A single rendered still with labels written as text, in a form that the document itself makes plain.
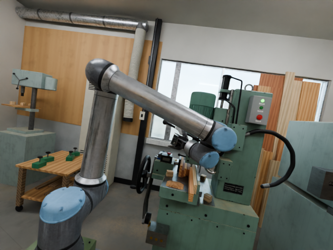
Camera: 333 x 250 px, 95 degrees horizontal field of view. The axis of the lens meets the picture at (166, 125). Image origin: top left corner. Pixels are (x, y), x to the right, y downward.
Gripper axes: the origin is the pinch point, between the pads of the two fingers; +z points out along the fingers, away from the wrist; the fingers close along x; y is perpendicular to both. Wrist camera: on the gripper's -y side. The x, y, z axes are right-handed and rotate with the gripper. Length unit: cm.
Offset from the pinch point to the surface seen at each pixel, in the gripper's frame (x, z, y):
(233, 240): 42, -42, -36
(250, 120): -25.6, -28.4, -26.4
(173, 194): 26.5, -23.2, 3.6
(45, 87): 17, 192, 95
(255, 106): -34, -28, -26
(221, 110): -26.6, -10.5, -20.7
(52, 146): 106, 203, 68
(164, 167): 23.6, 1.5, -3.0
